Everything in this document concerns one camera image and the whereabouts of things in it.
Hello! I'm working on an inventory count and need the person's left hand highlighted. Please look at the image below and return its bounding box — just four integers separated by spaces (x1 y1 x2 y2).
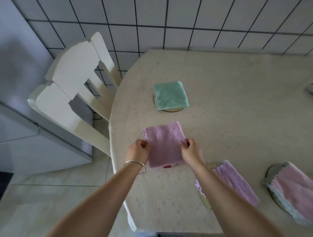
125 138 153 166

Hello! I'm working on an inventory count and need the person's right hand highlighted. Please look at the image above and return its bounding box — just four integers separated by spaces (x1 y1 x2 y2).
180 138 205 168

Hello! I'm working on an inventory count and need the purple cloth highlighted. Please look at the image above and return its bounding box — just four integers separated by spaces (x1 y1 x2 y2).
143 121 189 169
195 160 261 208

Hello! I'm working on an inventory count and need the tan round placemat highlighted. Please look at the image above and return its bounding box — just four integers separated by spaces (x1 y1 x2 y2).
152 92 184 113

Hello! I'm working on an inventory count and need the green cloth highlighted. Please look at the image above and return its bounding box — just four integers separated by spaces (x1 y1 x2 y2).
153 81 190 111

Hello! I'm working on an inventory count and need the we are friends placemat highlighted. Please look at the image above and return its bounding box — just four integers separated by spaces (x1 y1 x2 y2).
265 163 294 218

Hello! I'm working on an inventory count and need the pink cloth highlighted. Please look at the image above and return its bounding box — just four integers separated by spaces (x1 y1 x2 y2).
263 161 313 227

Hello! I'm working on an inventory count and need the person's left forearm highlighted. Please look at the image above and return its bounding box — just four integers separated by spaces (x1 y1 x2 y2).
46 162 145 237

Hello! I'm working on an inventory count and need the person's right forearm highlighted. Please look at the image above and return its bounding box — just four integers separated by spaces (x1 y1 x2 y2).
194 161 284 237

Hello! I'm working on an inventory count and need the white wooden chair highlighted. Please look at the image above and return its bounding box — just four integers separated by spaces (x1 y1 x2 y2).
27 82 112 157
45 32 123 122

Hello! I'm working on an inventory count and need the white appliance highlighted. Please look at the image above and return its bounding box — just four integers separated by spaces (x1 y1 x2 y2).
0 102 93 175

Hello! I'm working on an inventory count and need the silver bangle bracelet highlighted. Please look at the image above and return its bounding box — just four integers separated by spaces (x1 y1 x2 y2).
123 160 147 175

